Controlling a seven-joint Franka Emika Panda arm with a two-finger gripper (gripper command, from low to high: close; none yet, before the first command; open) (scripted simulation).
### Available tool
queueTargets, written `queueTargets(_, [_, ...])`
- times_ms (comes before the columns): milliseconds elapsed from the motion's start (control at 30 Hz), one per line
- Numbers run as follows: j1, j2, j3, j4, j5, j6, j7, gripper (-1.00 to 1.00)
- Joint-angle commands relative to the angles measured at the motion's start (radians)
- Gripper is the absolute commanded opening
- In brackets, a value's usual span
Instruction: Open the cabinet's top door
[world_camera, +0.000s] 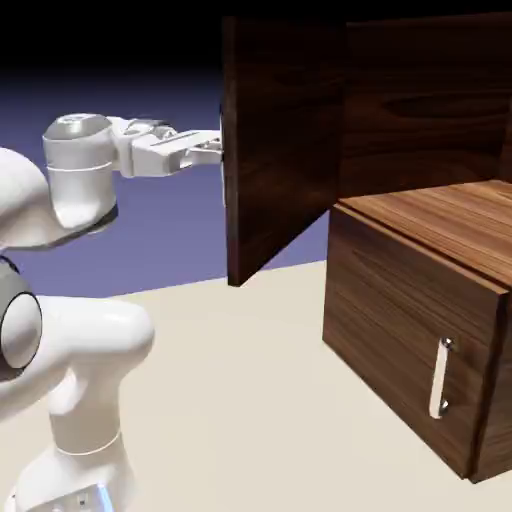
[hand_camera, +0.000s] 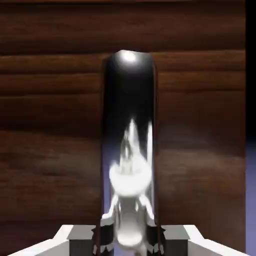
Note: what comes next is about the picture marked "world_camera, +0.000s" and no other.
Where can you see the dark wood cabinet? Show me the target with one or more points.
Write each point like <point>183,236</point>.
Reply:
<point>424,120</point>

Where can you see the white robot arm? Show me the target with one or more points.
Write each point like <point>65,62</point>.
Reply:
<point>76,168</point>

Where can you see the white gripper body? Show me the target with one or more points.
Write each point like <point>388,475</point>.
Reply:
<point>154,158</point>

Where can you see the dark wood cabinet door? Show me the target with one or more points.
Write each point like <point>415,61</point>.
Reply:
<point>392,320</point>
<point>280,140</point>

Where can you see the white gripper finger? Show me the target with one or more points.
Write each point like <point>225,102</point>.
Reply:
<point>200,136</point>
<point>202,155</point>

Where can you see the dark wood closed cabinet door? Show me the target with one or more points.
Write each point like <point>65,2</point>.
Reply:
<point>392,320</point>

